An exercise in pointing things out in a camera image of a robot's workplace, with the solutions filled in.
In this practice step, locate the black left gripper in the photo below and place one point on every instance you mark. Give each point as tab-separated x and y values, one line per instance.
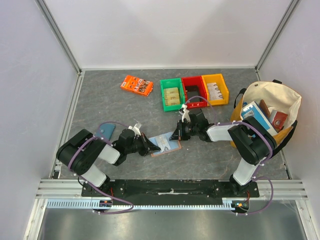
148	145

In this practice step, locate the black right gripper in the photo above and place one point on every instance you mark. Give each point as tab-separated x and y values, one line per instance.
180	130

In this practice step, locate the white ID card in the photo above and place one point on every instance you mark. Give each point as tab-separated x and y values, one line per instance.
163	143

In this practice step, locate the gold cards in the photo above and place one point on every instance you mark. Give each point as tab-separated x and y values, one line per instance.
171	96

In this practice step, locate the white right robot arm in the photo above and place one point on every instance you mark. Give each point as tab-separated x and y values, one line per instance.
253	142

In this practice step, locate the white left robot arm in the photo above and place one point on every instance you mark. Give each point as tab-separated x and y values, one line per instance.
81	151

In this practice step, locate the teal card wallet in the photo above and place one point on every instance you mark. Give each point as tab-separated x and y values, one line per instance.
105	130

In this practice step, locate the black card in red bin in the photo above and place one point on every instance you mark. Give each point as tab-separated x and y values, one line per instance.
192	91

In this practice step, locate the white cards in yellow bin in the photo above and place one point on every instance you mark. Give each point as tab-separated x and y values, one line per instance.
214	91

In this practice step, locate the green plastic bin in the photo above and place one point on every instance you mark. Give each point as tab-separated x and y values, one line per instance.
169	83

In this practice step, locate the orange snack box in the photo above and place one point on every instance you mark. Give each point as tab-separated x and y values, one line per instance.
137	85

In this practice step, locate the red plastic bin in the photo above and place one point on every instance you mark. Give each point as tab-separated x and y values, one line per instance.
195	80

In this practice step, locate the yellow plastic bin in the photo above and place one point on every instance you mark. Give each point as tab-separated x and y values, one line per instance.
219	79

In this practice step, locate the blue razor box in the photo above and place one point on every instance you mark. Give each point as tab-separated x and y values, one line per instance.
253	110

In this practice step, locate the brown wallet in bag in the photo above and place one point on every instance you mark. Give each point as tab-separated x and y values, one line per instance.
263	106

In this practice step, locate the red box in bag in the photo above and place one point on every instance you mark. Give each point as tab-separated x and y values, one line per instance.
277	119

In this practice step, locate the cream and mustard tote bag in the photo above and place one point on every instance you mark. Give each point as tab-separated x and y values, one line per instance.
277	96

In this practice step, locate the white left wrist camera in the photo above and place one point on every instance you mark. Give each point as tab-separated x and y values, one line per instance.
136	128

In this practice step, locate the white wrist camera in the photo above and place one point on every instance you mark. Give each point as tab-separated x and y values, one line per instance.
136	128
184	113

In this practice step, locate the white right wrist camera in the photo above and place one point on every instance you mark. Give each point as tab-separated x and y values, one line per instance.
184	113

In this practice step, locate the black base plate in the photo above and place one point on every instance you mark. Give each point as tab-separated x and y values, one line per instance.
176	192

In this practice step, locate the aluminium corner post left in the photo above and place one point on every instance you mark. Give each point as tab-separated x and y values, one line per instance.
58	34

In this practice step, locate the aluminium corner post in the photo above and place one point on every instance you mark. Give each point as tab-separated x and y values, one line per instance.
58	34
277	33

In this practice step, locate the aluminium corner post right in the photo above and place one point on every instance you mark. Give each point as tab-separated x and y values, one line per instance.
277	33

